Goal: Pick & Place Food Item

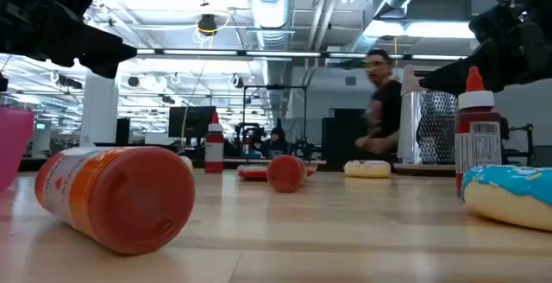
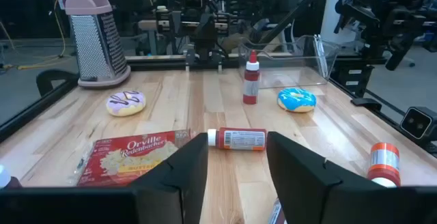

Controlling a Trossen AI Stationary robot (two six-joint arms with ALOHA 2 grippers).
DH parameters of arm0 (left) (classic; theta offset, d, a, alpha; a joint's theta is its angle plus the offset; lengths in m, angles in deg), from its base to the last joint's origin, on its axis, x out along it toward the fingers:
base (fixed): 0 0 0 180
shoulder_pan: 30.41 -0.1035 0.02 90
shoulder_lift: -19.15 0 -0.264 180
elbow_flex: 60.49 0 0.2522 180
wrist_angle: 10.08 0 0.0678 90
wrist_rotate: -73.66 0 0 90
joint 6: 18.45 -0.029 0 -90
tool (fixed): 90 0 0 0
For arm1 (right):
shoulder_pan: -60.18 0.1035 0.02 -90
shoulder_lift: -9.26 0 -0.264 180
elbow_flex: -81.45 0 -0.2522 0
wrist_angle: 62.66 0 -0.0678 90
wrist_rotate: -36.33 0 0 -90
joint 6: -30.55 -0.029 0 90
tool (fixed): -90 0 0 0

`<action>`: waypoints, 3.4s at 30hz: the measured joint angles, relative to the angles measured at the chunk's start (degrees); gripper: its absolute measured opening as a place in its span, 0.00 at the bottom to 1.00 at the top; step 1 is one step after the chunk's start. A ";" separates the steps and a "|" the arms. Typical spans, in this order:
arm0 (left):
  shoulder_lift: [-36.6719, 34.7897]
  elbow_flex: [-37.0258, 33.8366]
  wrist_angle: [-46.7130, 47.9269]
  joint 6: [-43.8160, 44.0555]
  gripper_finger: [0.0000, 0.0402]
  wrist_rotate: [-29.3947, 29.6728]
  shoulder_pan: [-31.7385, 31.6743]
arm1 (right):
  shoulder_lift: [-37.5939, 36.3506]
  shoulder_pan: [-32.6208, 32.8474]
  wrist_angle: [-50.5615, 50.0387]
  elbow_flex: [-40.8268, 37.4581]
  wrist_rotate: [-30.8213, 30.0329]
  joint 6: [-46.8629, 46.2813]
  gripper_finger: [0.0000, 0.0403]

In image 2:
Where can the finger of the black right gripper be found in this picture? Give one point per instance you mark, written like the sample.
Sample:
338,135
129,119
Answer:
222,24
164,20

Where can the purple frosted toy donut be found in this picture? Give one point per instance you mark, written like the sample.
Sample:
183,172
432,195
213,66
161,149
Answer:
119,109

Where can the black equipment stand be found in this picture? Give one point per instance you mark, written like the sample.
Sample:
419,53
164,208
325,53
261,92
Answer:
355,77

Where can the black diagonal frame strut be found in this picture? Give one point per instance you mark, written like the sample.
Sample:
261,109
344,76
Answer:
293,14

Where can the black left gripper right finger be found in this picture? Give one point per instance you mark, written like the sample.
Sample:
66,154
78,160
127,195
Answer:
307,196

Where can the background black robot arm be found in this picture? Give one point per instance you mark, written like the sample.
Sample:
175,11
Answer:
375,15

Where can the red popcorn packet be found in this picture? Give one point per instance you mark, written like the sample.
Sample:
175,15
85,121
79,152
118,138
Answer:
119,159

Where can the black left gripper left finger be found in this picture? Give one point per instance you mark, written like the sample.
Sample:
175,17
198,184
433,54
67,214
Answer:
170,196

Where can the person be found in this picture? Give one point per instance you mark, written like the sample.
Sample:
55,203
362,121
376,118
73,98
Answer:
269,2

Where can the black table-level camera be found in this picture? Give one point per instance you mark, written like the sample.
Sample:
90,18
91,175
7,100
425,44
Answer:
416,123

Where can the orange-banded red squeeze bottle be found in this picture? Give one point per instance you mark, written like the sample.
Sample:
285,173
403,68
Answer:
384,162

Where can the clear plastic bin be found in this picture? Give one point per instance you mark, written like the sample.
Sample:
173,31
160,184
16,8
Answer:
290,70

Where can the blue frosted toy donut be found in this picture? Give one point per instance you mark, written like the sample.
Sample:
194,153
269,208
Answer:
297,101

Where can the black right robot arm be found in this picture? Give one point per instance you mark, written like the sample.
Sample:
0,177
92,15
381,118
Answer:
203,48

